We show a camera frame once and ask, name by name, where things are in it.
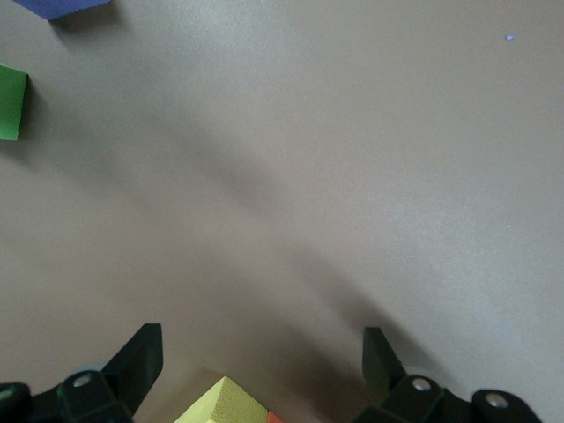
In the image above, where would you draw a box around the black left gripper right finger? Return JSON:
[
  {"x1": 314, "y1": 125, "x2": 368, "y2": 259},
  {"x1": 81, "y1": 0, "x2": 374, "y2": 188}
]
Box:
[{"x1": 354, "y1": 326, "x2": 544, "y2": 423}]

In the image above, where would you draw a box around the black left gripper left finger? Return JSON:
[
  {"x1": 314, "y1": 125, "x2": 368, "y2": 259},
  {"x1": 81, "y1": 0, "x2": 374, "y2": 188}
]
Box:
[{"x1": 0, "y1": 323, "x2": 165, "y2": 423}]

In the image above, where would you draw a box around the yellow foam cube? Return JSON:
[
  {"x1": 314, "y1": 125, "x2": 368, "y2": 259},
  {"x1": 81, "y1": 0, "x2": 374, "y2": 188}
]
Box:
[{"x1": 174, "y1": 375, "x2": 271, "y2": 423}]

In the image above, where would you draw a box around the purple foam cube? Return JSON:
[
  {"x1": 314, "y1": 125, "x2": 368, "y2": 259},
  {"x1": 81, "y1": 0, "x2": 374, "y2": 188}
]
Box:
[{"x1": 8, "y1": 0, "x2": 111, "y2": 22}]

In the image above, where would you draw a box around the green foam cube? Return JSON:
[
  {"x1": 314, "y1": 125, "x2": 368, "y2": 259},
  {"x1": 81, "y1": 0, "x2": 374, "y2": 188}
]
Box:
[{"x1": 0, "y1": 64, "x2": 30, "y2": 142}]

